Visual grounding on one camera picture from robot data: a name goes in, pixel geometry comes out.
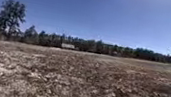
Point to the tall dark pine tree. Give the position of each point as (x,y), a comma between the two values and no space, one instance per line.
(11,17)

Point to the dry brown grass field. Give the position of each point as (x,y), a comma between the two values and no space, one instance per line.
(77,83)

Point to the small grey building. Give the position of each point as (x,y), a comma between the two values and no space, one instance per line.
(68,46)

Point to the wood of dark trees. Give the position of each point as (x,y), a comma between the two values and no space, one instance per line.
(107,49)

